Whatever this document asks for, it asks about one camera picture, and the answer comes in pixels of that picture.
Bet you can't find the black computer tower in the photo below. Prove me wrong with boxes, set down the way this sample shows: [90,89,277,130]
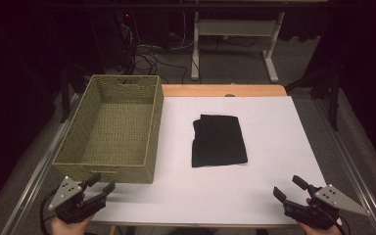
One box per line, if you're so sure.
[90,9,135,73]

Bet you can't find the white paper sheet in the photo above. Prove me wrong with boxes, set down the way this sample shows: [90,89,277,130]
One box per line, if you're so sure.
[91,96,327,226]

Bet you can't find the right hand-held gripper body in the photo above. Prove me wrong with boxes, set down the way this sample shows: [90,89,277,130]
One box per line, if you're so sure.
[283,184,371,230]

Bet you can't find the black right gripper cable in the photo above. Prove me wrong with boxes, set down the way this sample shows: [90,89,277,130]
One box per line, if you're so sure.
[326,211,353,235]

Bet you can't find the black tripod stand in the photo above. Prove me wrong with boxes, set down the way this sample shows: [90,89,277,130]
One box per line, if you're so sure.
[285,62,345,132]

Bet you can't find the white desk frame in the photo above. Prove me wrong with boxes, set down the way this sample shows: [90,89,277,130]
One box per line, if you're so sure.
[190,11,287,83]

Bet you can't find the green woven basket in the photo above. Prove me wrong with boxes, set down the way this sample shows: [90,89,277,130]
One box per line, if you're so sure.
[51,74,165,185]

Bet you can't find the tangle of floor cables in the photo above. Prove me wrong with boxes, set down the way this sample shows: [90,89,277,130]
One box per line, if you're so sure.
[120,23,190,84]

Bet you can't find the person's left hand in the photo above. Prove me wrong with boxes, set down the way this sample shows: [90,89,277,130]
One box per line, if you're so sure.
[50,213,94,235]

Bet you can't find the black cloth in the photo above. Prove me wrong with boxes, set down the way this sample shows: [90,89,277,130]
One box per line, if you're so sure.
[191,114,249,168]

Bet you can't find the metal floor rail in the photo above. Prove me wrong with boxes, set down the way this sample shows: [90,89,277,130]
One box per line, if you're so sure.
[312,97,376,235]
[0,93,81,235]

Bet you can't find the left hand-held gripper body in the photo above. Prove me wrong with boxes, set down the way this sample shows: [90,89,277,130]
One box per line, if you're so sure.
[48,175,108,225]

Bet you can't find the person's right hand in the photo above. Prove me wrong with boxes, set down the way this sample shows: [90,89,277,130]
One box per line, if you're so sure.
[298,198,344,235]

